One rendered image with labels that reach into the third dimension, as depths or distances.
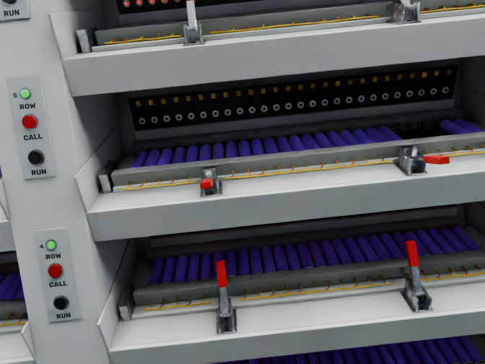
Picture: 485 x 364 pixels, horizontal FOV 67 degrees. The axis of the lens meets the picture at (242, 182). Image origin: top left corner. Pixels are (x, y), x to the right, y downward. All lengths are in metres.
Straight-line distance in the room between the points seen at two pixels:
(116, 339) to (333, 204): 0.35
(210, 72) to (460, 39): 0.31
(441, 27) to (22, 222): 0.57
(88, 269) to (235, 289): 0.21
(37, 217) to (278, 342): 0.35
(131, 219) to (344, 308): 0.32
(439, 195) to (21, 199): 0.53
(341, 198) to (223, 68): 0.22
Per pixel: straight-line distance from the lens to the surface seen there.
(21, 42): 0.53
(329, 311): 0.56
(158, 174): 0.52
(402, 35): 0.52
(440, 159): 0.46
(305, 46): 0.48
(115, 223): 0.50
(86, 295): 0.54
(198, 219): 0.48
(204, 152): 0.56
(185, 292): 0.58
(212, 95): 0.62
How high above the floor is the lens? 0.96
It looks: 7 degrees down
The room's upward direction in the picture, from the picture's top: 6 degrees counter-clockwise
